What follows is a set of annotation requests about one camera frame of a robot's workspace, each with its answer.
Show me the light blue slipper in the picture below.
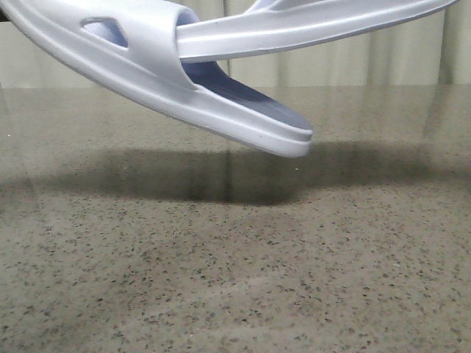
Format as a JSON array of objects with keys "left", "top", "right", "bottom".
[
  {"left": 177, "top": 0, "right": 452, "bottom": 63},
  {"left": 1, "top": 1, "right": 313, "bottom": 157}
]

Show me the pale green pleated curtain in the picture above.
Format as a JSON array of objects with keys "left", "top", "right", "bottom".
[{"left": 1, "top": 1, "right": 470, "bottom": 88}]

